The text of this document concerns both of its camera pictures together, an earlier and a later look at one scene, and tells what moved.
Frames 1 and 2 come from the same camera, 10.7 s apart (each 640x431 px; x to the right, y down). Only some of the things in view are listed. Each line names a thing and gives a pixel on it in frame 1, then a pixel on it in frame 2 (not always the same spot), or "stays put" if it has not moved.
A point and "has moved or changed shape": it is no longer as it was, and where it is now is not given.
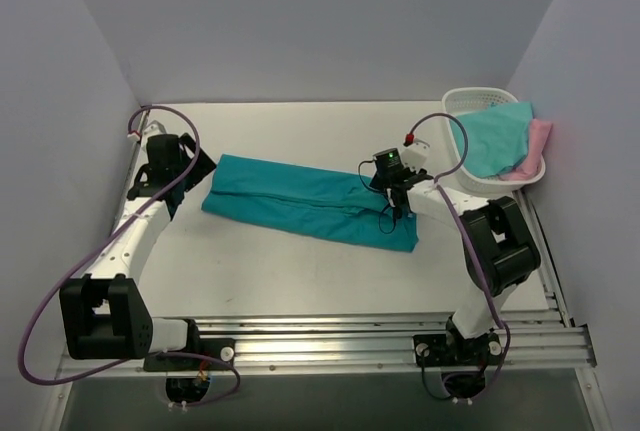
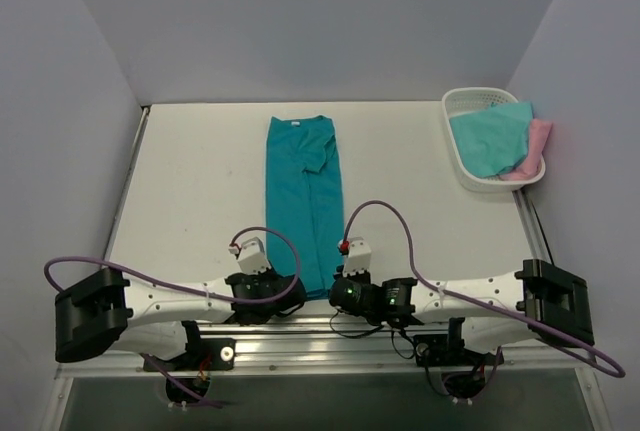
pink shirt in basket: (538, 133) stays put
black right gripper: (396, 196) to (343, 274)
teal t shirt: (327, 206) has moved or changed shape
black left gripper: (189, 171) to (288, 294)
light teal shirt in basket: (498, 138) stays put
